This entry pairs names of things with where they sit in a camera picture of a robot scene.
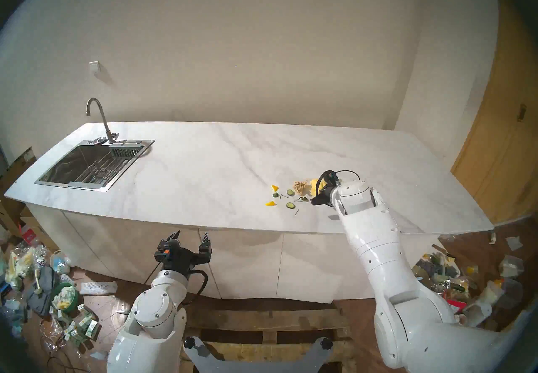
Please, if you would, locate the flat brown cardboard sheet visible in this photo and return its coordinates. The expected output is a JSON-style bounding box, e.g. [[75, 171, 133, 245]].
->
[[0, 147, 38, 196]]

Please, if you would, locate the grey fabric bag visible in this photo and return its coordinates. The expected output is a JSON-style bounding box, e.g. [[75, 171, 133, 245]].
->
[[26, 266, 60, 318]]

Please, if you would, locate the white foam mesh sleeve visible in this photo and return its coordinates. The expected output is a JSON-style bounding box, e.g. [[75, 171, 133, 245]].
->
[[79, 281, 118, 296]]

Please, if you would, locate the green bowl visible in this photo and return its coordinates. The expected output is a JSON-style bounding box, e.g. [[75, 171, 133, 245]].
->
[[51, 283, 79, 314]]

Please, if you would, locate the wooden pallet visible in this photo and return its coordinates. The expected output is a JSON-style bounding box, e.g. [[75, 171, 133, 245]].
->
[[181, 301, 358, 364]]

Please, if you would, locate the white and blue bowl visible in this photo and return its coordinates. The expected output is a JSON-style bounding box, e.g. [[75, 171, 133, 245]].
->
[[50, 250, 71, 274]]

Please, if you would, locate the clear plastic container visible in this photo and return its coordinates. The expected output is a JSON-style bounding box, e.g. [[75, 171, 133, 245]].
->
[[498, 254, 525, 278]]

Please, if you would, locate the stainless steel sink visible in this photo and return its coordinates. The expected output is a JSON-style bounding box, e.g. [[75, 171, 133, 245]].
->
[[34, 139, 155, 192]]

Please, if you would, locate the steel gooseneck faucet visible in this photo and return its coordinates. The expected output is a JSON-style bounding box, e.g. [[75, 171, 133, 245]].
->
[[86, 98, 127, 144]]

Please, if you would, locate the cardboard box with red print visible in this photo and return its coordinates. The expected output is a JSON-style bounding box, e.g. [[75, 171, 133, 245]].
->
[[19, 217, 47, 246]]

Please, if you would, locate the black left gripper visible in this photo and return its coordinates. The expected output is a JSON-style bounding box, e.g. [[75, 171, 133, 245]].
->
[[165, 230, 211, 278]]

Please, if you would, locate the wooden door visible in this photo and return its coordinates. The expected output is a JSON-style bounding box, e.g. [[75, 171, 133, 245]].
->
[[451, 0, 538, 225]]

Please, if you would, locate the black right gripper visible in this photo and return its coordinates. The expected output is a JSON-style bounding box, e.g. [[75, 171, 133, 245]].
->
[[310, 183, 338, 207]]

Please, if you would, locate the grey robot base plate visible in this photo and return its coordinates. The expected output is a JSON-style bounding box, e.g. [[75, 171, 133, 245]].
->
[[183, 336, 335, 373]]

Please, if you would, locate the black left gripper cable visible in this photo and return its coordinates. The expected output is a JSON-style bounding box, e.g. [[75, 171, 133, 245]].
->
[[143, 262, 209, 305]]

